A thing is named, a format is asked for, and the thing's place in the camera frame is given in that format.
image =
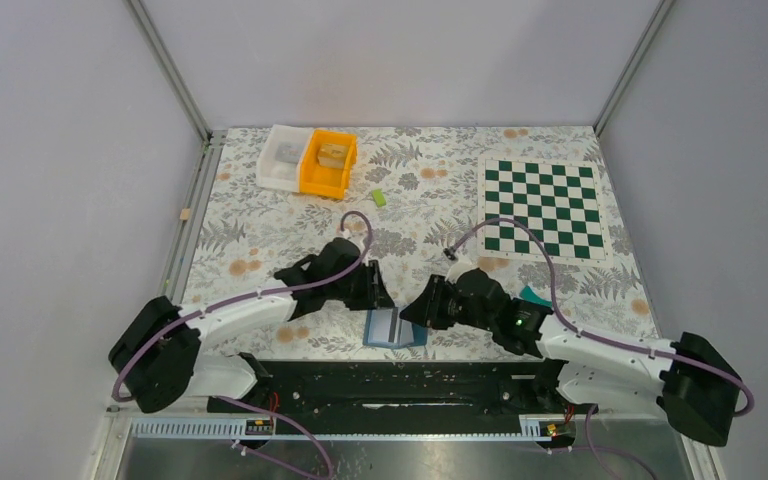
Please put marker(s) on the teal small piece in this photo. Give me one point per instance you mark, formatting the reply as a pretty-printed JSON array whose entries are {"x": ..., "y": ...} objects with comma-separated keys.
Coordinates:
[{"x": 529, "y": 295}]

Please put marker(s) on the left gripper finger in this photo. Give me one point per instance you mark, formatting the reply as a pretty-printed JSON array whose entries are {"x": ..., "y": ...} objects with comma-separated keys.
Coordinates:
[
  {"x": 377, "y": 294},
  {"x": 361, "y": 302}
]

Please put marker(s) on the green white chessboard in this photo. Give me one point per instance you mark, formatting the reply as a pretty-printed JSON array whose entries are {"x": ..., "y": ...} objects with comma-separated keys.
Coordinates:
[{"x": 560, "y": 202}]

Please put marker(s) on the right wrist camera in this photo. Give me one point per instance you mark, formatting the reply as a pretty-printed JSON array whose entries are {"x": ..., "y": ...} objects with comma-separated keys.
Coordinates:
[{"x": 461, "y": 264}]

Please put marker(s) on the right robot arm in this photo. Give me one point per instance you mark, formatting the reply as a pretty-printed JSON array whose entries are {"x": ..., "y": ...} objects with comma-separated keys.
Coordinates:
[{"x": 687, "y": 382}]

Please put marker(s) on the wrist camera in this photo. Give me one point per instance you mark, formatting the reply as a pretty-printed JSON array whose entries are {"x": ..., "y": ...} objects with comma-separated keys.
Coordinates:
[
  {"x": 461, "y": 264},
  {"x": 358, "y": 239}
]

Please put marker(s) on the orange plastic bin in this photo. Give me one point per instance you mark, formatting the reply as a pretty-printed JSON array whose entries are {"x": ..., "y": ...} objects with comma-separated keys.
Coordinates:
[{"x": 327, "y": 182}]

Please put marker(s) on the white plastic bin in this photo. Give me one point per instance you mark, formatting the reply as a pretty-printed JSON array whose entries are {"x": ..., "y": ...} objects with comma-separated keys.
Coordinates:
[{"x": 279, "y": 163}]

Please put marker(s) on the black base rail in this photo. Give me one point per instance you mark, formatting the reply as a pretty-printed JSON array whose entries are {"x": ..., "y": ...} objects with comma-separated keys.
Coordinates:
[{"x": 411, "y": 398}]

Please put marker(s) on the floral table mat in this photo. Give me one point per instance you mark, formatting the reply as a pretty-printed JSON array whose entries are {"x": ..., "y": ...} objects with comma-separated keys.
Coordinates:
[{"x": 429, "y": 178}]

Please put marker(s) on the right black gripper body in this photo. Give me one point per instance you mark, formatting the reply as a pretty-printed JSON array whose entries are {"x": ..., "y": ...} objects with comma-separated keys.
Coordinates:
[{"x": 459, "y": 313}]

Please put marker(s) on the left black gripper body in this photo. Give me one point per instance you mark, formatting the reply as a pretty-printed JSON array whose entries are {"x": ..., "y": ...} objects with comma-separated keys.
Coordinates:
[{"x": 358, "y": 281}]

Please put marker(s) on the tan item in orange bin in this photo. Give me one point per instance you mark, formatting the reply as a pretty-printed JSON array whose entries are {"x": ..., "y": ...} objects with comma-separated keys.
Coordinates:
[{"x": 331, "y": 155}]

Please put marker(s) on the small green block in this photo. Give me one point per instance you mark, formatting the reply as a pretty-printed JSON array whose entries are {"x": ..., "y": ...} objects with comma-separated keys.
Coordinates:
[{"x": 379, "y": 198}]

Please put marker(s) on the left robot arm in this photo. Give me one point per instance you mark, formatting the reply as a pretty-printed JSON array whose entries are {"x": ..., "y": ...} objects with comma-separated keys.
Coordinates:
[{"x": 164, "y": 354}]

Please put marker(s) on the grey item in white bin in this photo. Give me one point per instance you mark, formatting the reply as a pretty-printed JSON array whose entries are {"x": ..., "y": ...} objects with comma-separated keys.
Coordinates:
[{"x": 288, "y": 153}]

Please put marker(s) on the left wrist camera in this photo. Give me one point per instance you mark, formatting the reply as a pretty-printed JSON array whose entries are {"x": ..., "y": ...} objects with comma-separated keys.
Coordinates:
[{"x": 358, "y": 239}]

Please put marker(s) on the blue card holder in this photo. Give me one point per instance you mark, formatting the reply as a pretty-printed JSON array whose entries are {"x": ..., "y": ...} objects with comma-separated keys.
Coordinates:
[{"x": 385, "y": 329}]

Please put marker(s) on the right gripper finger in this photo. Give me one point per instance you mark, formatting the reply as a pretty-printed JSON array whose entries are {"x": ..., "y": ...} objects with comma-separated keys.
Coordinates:
[
  {"x": 436, "y": 295},
  {"x": 423, "y": 314}
]

